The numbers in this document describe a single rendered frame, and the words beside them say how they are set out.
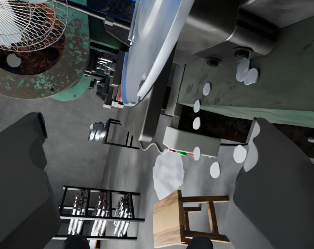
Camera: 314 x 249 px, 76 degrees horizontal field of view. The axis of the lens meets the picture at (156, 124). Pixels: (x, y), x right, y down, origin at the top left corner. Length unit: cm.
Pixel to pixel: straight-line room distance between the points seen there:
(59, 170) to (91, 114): 205
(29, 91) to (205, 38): 145
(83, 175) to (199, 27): 717
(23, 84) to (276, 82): 152
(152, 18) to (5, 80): 148
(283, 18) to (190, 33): 9
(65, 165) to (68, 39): 594
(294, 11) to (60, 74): 145
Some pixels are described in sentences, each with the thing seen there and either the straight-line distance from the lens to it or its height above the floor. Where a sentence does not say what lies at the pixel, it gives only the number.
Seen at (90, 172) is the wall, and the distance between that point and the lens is 727.
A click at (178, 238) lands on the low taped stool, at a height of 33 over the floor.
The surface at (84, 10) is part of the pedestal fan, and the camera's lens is 116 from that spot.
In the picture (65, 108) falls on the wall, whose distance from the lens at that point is 690.
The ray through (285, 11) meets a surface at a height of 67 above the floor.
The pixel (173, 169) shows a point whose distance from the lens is 162.
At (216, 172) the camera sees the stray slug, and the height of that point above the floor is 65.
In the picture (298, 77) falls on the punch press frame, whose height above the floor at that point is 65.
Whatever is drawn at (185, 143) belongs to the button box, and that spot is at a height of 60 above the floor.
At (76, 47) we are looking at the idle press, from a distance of 158.
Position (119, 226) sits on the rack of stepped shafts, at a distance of 271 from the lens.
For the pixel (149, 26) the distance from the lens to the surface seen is 23.
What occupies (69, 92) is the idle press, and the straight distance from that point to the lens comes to 328.
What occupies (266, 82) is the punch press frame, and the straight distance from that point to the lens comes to 26.
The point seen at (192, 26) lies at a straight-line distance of 23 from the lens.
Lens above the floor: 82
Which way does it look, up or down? 18 degrees down
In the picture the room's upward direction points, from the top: 78 degrees counter-clockwise
